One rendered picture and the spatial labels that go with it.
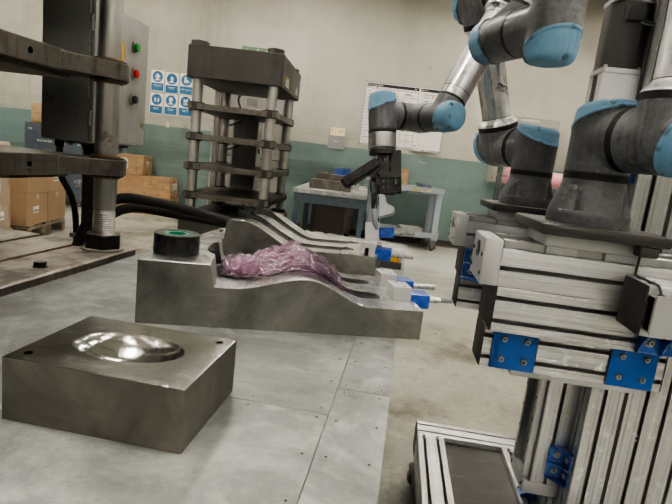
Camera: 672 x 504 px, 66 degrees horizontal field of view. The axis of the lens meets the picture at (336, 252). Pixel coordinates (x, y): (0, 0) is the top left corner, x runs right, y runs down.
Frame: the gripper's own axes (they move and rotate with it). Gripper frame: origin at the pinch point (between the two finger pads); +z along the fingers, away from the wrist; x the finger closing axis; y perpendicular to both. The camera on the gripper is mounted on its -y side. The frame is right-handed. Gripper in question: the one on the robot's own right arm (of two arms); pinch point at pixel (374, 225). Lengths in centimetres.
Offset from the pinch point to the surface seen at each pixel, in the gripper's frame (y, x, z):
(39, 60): -74, -32, -37
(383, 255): 3.0, -12.5, 7.8
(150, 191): -362, 558, -68
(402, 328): 8.1, -44.8, 20.2
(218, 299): -23, -55, 14
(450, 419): 28, 100, 86
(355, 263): -3.4, -17.0, 9.6
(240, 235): -31.5, -17.7, 2.9
